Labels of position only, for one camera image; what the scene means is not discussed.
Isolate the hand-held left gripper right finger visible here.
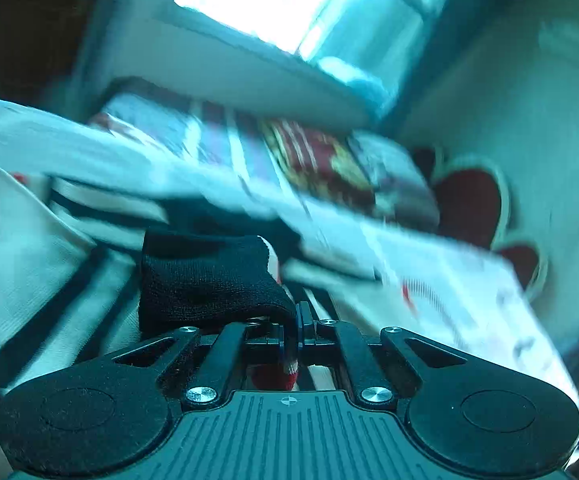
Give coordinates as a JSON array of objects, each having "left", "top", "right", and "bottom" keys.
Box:
[{"left": 296, "top": 302, "right": 471, "bottom": 407}]

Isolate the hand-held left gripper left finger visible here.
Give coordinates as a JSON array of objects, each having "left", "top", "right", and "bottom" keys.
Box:
[{"left": 112, "top": 317, "right": 299, "bottom": 407}]

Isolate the striped knit sweater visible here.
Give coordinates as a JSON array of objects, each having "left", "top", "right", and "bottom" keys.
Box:
[{"left": 0, "top": 160, "right": 330, "bottom": 411}]

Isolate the printed bed sheet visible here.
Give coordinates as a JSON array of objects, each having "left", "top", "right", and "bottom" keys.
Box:
[{"left": 0, "top": 90, "right": 579, "bottom": 411}]

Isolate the bright window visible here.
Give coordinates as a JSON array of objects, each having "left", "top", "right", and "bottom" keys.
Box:
[{"left": 172, "top": 0, "right": 463, "bottom": 68}]

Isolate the brown wooden door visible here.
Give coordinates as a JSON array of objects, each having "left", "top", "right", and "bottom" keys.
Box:
[{"left": 0, "top": 0, "right": 110, "bottom": 108}]

